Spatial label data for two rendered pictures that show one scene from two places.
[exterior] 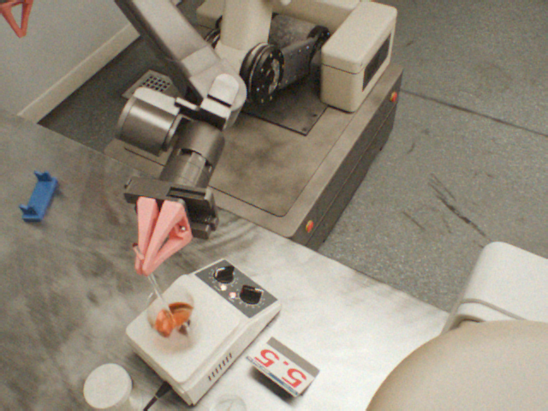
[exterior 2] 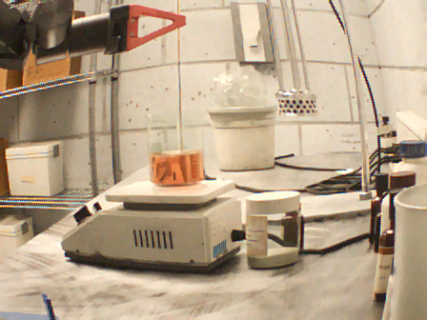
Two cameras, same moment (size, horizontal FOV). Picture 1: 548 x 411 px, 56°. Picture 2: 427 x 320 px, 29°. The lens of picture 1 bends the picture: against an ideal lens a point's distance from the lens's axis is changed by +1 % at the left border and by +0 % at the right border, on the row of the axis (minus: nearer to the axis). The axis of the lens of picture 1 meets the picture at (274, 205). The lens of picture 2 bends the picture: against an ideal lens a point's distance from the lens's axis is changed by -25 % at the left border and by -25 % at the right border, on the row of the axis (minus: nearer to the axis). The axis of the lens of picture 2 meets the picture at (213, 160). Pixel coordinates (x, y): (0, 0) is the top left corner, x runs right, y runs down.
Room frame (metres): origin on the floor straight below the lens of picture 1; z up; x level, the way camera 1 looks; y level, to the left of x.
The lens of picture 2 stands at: (0.79, 1.17, 0.97)
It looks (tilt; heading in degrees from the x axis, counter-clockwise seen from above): 5 degrees down; 243
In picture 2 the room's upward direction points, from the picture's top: 3 degrees counter-clockwise
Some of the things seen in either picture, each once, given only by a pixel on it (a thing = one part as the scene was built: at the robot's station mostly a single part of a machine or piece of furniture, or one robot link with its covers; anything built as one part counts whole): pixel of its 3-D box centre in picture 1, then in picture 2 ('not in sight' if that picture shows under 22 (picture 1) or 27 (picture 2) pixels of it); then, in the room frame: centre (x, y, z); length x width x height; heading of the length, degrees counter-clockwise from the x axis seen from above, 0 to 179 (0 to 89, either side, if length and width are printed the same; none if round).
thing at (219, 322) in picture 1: (183, 325); (167, 191); (0.31, 0.14, 0.83); 0.12 x 0.12 x 0.01; 45
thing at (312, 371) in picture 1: (282, 364); not in sight; (0.27, 0.01, 0.77); 0.09 x 0.06 x 0.04; 49
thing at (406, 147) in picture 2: not in sight; (413, 191); (0.07, 0.34, 0.81); 0.07 x 0.07 x 0.13
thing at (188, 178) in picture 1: (181, 187); (93, 33); (0.40, 0.11, 1.03); 0.10 x 0.07 x 0.07; 71
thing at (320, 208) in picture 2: not in sight; (297, 210); (0.02, -0.07, 0.76); 0.30 x 0.20 x 0.01; 146
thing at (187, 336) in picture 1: (175, 322); (177, 150); (0.30, 0.14, 0.88); 0.07 x 0.06 x 0.08; 151
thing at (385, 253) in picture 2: not in sight; (396, 245); (0.28, 0.55, 0.80); 0.04 x 0.04 x 0.11
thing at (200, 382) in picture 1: (201, 324); (150, 230); (0.33, 0.12, 0.79); 0.22 x 0.13 x 0.08; 135
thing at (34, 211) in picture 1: (37, 193); (18, 310); (0.63, 0.44, 0.77); 0.10 x 0.03 x 0.04; 173
